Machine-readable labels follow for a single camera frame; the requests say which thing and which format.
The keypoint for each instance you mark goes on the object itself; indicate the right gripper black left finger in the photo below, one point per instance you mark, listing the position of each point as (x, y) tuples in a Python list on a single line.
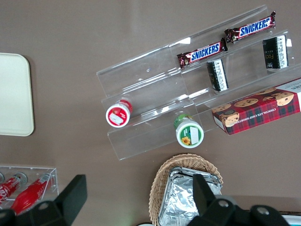
[(68, 202)]

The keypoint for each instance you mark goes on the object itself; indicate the clear acrylic bottle rack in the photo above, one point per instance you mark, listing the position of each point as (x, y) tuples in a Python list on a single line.
[(53, 179)]

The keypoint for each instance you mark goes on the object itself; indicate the wicker basket holding foil trays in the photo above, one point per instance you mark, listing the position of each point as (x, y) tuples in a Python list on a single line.
[(160, 183)]

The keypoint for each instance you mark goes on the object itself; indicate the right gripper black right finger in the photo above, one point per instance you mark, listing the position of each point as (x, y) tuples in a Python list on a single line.
[(211, 212)]

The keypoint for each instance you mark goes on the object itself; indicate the white snack tray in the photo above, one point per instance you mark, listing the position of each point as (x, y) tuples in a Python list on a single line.
[(292, 220)]

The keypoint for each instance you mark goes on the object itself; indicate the red-lidded yogurt cup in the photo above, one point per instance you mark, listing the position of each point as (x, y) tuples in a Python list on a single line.
[(118, 114)]

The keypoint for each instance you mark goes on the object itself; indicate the small black snack box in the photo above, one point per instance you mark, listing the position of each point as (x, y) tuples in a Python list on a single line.
[(275, 52), (217, 75)]

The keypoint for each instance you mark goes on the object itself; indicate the cream plastic serving tray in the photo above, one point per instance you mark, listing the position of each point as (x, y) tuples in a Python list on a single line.
[(14, 94)]

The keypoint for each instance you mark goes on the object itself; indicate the red tartan cookie box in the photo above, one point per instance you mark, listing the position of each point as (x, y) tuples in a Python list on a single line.
[(258, 107)]

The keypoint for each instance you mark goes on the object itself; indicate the Snickers chocolate bar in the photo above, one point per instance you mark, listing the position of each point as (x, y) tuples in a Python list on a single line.
[(250, 27), (203, 53)]

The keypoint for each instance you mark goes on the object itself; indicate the stack of aluminium foil trays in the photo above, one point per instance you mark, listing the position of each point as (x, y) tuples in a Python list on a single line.
[(181, 197)]

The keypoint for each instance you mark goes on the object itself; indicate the green-lidded yogurt cup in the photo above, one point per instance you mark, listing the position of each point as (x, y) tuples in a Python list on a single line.
[(189, 133)]

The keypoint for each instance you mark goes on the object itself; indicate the red cola bottle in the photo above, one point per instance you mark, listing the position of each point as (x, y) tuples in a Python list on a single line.
[(7, 189), (29, 195)]

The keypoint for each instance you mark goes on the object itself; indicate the clear acrylic stepped shelf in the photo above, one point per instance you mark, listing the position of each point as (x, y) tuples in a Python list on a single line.
[(152, 77)]

